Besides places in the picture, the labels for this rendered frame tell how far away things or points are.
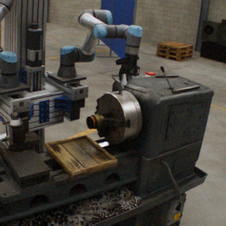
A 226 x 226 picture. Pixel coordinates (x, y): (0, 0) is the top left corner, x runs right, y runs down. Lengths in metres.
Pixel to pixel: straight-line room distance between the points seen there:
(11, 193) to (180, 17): 11.68
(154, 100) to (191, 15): 10.79
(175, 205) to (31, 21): 1.74
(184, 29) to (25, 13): 10.70
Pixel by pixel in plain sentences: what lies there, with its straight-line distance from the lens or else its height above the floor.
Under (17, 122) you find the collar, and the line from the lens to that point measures 1.59.
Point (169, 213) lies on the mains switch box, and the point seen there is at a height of 0.32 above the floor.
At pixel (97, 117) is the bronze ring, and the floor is 1.12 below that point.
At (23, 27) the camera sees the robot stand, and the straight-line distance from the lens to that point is 2.23.
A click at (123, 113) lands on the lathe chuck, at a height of 1.16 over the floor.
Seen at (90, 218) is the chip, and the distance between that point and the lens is 1.79.
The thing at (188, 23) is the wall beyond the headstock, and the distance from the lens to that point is 12.47.
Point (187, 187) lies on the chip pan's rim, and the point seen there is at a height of 0.56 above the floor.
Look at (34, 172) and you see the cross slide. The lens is 1.47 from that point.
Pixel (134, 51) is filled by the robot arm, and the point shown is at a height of 1.52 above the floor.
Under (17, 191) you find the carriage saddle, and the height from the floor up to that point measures 0.90.
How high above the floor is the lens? 1.80
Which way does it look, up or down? 22 degrees down
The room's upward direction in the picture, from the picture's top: 5 degrees clockwise
